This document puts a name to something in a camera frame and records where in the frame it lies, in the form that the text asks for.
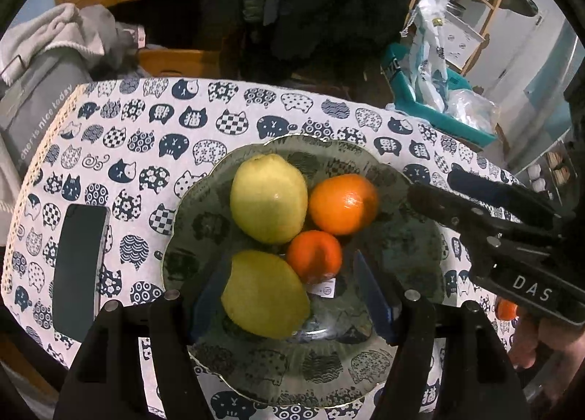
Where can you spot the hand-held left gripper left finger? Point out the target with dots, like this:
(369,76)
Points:
(208,305)

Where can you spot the white rice bag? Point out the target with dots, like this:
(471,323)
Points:
(427,45)

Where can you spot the wooden drawer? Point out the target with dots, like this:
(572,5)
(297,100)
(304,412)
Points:
(178,62)

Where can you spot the black smartphone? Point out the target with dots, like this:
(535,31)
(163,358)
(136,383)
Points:
(80,264)

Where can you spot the grey bag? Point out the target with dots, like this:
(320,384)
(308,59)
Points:
(36,100)

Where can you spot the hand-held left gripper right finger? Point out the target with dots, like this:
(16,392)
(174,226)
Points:
(372,296)

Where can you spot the black coat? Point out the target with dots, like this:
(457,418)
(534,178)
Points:
(329,4)

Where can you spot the white shoes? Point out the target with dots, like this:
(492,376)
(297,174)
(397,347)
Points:
(537,175)

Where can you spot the beige shoes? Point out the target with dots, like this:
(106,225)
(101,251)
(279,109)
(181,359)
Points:
(560,162)

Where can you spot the shoe rack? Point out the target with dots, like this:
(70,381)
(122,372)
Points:
(548,173)

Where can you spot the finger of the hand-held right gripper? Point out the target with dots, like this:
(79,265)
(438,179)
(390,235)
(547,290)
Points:
(448,207)
(502,198)

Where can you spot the small orange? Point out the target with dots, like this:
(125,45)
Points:
(315,258)
(506,310)

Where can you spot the green glass bowl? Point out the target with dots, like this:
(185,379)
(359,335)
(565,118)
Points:
(402,242)

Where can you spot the yellow-green apple top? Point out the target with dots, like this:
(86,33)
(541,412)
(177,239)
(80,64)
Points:
(267,200)

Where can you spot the teal plastic crate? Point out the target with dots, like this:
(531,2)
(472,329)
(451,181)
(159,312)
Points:
(461,120)

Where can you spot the cat print tablecloth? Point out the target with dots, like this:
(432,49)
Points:
(137,150)

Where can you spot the steel pot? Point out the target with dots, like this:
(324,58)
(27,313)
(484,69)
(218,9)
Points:
(456,8)

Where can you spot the grey clothes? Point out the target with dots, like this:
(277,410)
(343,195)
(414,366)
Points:
(112,36)

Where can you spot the person's right hand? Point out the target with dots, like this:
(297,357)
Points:
(525,342)

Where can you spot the clear plastic bag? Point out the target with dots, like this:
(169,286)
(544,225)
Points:
(473,109)

